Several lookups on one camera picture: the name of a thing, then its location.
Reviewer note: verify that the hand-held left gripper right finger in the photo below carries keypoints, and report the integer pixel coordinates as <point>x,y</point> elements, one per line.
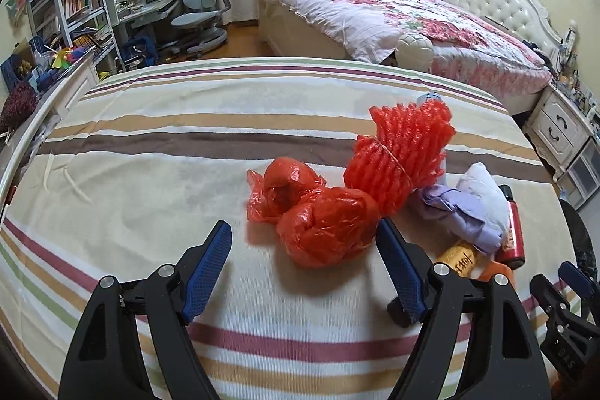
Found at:
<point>401,273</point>

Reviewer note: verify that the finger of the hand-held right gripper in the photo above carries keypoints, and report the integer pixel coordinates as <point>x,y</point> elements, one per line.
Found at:
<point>576,280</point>
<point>548,299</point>

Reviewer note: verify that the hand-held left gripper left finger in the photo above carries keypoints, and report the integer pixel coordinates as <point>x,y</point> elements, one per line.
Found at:
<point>206,273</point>

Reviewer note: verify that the black bag lined bin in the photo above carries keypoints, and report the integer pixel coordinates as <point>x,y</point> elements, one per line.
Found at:
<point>586,240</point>

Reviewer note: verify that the orange plastic bag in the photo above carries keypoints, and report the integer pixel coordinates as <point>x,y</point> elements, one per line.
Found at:
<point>499,273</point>

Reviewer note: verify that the yellow printed packet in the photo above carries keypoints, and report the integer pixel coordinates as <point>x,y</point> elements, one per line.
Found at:
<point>461,259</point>

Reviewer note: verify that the red bottle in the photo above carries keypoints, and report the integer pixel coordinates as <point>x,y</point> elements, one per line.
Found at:
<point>513,236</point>

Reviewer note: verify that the purple cloth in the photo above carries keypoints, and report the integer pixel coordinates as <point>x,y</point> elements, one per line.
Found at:
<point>464,212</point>

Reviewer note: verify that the red plastic bag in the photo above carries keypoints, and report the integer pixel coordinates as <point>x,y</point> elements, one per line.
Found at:
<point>323,226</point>

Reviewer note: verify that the white plastic bag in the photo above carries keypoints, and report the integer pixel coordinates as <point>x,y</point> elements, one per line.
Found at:
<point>487,194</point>

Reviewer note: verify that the red foam fruit net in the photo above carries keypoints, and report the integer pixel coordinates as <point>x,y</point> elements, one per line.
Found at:
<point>398,151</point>

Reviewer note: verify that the person's right forearm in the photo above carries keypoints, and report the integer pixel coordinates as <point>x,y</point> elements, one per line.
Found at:
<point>561,386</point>

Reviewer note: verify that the plastic drawer unit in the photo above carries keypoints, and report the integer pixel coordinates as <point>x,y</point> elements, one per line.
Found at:
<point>583,175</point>

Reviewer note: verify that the striped bed sheet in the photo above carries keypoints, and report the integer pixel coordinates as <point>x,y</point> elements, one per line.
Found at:
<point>164,175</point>

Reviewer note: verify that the white nightstand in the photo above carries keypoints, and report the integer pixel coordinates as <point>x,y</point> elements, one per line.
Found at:
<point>555,128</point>

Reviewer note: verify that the cluster of small bottles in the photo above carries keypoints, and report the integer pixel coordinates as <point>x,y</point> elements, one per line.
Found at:
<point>579,81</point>

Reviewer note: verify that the white ribbed bedpost knob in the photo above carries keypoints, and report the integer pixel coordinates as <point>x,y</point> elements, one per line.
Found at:
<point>415,51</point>

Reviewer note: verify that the dark red fuzzy duster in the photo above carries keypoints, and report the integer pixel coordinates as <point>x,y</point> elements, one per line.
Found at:
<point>18,105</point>

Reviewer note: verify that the pile of colourful toys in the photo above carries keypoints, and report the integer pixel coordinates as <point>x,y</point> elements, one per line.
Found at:
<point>61,60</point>

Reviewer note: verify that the grey blue desk chair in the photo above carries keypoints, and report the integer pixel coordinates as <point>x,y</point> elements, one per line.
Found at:
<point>199,11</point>

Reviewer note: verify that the bed with floral quilt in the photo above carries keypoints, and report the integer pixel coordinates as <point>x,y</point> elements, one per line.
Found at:
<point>375,6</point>

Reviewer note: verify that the grey study desk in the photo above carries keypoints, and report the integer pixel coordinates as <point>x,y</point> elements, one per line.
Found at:
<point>145,11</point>

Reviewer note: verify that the white tufted headboard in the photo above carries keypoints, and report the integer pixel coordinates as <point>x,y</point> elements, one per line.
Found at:
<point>497,1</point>

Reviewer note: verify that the white bed frame rail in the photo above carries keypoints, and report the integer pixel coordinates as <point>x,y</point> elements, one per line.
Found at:
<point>51,100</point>

